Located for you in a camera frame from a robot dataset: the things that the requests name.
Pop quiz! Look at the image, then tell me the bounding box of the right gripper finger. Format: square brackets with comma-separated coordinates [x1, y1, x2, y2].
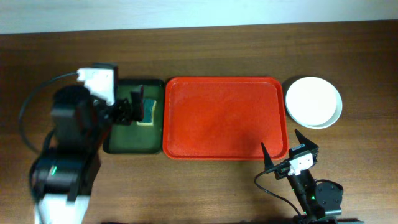
[294, 129, 313, 149]
[261, 142, 274, 171]

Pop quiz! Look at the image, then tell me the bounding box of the green and yellow sponge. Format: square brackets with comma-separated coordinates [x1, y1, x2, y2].
[136, 99, 157, 126]

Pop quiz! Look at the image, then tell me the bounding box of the red plastic tray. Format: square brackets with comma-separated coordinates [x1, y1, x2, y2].
[163, 77, 289, 161]

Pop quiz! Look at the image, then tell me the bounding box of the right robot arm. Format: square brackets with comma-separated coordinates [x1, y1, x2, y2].
[254, 129, 344, 223]

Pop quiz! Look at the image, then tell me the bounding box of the dark green plastic tray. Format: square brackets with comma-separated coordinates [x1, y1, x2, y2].
[103, 79, 165, 154]

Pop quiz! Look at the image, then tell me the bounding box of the white plate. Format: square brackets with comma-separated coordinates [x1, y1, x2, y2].
[285, 77, 343, 129]

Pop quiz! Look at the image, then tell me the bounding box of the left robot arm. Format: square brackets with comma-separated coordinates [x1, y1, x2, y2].
[29, 85, 144, 223]

